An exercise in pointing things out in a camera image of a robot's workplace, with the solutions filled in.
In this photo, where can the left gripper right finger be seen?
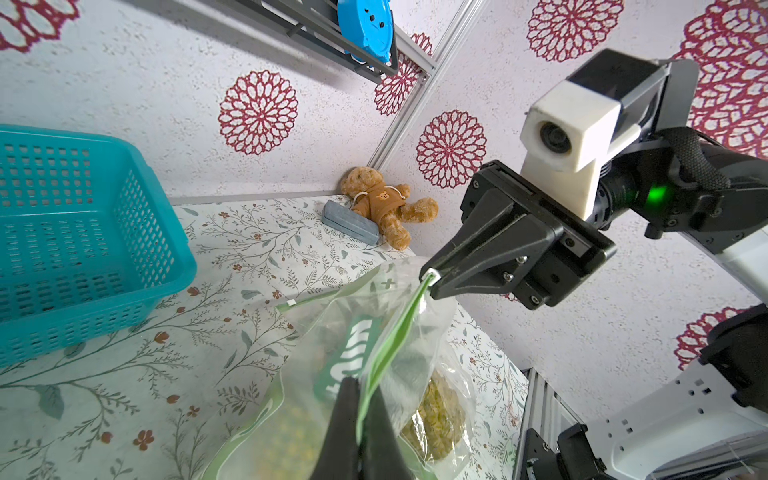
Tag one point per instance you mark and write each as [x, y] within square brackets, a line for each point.
[380, 453]

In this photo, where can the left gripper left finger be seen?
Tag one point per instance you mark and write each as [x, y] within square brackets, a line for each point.
[339, 458]

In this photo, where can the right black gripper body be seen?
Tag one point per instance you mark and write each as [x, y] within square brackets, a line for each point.
[578, 253]

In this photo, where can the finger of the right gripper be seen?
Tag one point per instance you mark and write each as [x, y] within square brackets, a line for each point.
[495, 280]
[502, 227]

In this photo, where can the zip-top bag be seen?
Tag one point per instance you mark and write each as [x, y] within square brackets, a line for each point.
[383, 329]

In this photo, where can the yellow pineapple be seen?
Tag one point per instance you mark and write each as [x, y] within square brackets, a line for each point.
[435, 441]

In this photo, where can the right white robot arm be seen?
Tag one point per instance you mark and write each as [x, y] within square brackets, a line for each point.
[679, 181]

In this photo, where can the brown teddy bear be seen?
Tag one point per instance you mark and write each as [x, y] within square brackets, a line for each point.
[387, 205]

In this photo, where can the grey sponge block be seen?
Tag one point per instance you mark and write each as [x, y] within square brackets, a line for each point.
[346, 221]

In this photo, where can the blue alarm clock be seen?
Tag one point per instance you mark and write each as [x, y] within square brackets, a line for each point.
[369, 25]

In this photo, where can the teal plastic basket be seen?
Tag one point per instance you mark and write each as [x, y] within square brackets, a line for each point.
[90, 243]

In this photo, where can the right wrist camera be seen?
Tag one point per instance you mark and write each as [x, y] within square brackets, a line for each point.
[569, 136]

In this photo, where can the metal base rail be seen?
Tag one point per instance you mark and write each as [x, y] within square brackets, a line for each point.
[546, 415]

